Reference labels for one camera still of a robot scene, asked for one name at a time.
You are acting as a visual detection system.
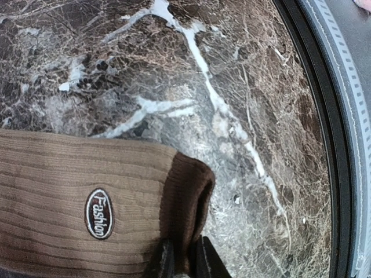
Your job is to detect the black front rail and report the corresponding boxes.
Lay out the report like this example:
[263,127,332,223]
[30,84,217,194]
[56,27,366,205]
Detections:
[274,1,356,277]

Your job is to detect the tan brown sock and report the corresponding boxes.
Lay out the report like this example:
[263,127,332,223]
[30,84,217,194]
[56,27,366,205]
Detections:
[1,130,215,277]

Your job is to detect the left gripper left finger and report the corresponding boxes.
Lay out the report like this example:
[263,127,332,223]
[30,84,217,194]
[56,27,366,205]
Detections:
[143,239,174,278]

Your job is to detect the white slotted cable duct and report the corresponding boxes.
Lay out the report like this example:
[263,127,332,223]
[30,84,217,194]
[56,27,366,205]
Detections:
[303,1,370,277]

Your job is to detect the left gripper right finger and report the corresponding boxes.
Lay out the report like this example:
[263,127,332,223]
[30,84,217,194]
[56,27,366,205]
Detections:
[197,236,231,278]

